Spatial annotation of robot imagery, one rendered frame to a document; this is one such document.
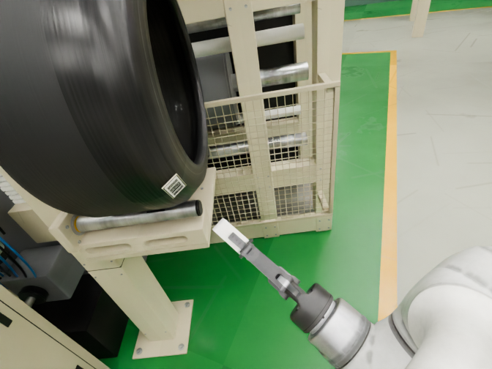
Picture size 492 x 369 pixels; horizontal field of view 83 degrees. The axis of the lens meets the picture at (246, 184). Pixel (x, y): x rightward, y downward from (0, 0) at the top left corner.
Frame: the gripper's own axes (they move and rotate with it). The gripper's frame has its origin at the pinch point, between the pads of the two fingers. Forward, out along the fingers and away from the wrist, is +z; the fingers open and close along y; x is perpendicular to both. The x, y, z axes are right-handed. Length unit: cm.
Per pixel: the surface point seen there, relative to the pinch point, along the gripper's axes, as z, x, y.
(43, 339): 37, -67, 47
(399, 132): -9, 170, 177
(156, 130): 18.3, 4.3, -13.3
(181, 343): 8, -52, 96
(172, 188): 15.4, -0.8, -1.1
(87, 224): 35.8, -22.6, 16.0
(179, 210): 19.0, -3.7, 15.9
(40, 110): 28.5, -5.4, -21.1
